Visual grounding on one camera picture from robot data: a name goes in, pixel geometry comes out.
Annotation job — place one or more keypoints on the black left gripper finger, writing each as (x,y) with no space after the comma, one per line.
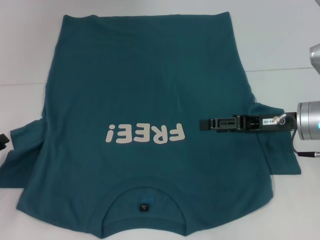
(3,139)

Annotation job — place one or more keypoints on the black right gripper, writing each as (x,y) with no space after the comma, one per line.
(287,123)

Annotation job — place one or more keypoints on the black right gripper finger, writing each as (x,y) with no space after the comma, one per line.
(205,124)

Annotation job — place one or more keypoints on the teal FREE! print t-shirt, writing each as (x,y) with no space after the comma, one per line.
(150,87)

